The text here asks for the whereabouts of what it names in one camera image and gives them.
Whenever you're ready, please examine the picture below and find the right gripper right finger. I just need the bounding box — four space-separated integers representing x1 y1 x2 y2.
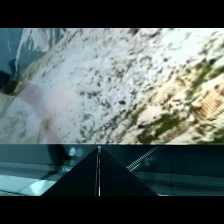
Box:
99 146 158 197

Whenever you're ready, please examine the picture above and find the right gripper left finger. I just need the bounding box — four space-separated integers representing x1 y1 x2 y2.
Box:
42 146 100 197

